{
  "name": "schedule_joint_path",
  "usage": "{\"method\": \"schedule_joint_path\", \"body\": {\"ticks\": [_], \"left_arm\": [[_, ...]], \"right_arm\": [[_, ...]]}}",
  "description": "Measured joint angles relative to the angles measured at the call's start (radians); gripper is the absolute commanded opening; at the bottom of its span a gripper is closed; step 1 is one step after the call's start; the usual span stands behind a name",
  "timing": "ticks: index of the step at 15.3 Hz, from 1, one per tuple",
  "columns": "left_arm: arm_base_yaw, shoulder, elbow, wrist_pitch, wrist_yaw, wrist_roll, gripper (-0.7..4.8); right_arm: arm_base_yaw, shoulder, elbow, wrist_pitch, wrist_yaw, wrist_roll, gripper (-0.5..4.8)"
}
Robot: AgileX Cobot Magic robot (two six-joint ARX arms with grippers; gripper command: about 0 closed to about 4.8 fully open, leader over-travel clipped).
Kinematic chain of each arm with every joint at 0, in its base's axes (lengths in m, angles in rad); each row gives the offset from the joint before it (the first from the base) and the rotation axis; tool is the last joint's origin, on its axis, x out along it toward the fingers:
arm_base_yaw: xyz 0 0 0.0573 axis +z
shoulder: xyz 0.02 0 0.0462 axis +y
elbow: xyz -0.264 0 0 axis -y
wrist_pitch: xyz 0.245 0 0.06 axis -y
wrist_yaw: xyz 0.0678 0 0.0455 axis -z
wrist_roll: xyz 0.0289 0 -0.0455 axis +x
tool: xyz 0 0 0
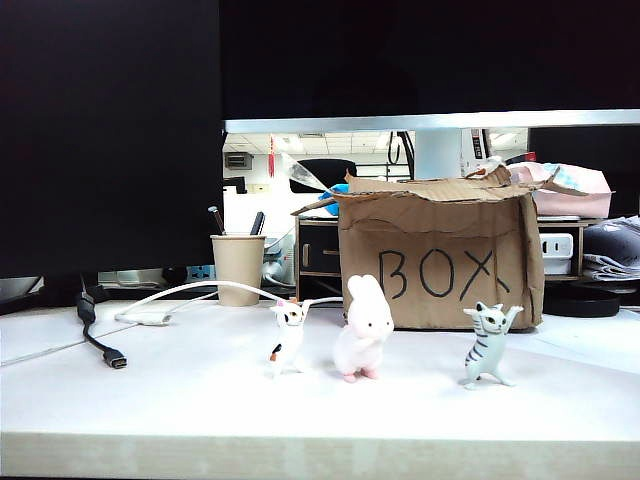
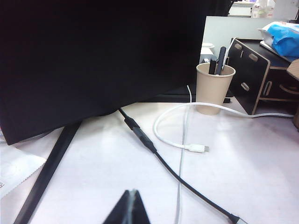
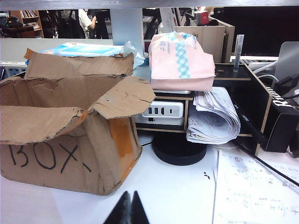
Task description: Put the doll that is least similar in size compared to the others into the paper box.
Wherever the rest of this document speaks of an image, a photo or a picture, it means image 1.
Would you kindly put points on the red hanging ornament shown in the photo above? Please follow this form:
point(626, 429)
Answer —
point(272, 155)

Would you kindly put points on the black office chair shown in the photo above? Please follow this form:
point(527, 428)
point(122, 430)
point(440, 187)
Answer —
point(325, 172)

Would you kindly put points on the dark background monitor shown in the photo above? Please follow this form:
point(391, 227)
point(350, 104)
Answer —
point(600, 150)

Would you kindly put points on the silver tipped pen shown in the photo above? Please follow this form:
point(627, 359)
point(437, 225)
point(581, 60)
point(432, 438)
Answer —
point(217, 220)

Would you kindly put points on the pink plush rabbit doll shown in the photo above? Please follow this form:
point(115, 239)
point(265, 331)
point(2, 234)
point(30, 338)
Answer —
point(362, 340)

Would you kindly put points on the pink tissue pack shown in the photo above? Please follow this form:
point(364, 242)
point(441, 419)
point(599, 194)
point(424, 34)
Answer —
point(575, 202)

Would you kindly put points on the clear plastic wrapper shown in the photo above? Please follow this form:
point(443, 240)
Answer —
point(302, 172)

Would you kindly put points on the grey folded cloth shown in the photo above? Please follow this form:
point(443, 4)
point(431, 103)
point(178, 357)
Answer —
point(610, 240)

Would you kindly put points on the beige paper cup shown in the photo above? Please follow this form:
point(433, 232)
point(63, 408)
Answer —
point(239, 270)

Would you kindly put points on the large black monitor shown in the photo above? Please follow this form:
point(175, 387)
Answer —
point(100, 125)

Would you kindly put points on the black monitor with silver bezel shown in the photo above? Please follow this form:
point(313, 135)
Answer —
point(400, 50)

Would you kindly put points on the grey striped cat figurine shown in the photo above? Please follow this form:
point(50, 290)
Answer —
point(482, 350)

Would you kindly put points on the black pen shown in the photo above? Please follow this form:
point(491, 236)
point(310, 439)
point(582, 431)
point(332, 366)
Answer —
point(257, 222)

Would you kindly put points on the white calico cat figurine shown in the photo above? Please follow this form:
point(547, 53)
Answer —
point(290, 320)

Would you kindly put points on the black round base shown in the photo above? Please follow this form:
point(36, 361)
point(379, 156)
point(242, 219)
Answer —
point(580, 302)

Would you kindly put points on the white monitor stand column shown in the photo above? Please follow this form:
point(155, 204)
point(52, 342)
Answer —
point(437, 150)

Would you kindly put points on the blue object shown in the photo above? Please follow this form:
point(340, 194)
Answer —
point(340, 190)

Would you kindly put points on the brown cardboard box marked BOX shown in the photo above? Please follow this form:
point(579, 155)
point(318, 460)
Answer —
point(440, 225)

